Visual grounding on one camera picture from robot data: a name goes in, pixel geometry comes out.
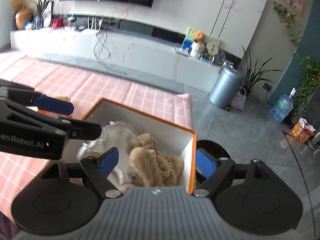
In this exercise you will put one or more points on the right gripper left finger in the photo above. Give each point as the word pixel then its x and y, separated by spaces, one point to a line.
pixel 108 161

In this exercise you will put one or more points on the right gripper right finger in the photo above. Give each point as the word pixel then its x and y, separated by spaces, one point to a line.
pixel 206 164

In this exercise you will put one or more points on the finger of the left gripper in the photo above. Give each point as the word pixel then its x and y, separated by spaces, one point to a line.
pixel 53 107
pixel 83 130

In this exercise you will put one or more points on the white fluffy cloth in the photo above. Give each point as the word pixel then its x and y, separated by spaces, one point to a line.
pixel 115 134

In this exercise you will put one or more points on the brown plush towel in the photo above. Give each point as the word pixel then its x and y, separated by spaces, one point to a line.
pixel 151 167

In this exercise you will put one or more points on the black round waste bin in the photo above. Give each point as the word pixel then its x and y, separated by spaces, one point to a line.
pixel 212 148

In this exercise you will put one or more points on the orange white storage box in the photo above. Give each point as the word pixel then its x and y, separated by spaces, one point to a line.
pixel 172 139

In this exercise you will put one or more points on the pink checkered tablecloth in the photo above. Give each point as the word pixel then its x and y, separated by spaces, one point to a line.
pixel 83 89

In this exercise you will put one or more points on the woven plastic basket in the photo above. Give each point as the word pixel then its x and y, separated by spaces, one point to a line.
pixel 239 99

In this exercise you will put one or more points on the white wifi router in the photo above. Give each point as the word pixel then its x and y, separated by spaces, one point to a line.
pixel 94 24

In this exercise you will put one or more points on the grey metal trash can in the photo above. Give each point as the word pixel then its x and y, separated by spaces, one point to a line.
pixel 226 86

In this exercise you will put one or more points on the brown round vase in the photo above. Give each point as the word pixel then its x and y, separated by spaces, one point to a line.
pixel 23 16

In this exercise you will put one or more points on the white marble TV cabinet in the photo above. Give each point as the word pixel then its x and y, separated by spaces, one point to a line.
pixel 116 53

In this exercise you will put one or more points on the glass vase with grass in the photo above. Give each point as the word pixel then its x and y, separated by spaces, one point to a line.
pixel 41 5

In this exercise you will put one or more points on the blue water jug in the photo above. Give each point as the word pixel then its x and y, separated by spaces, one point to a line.
pixel 283 106

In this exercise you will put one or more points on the potted green long-leaf plant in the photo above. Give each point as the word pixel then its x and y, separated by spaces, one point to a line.
pixel 254 73

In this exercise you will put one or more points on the orange gift box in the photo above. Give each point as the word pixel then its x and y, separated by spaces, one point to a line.
pixel 302 130

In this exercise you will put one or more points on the round paper fan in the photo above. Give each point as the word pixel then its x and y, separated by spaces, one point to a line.
pixel 212 47

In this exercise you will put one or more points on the teddy bear in pot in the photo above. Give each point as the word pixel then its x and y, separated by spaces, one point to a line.
pixel 197 46

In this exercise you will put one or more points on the green climbing vine plant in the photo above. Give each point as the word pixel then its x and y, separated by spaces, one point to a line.
pixel 308 84

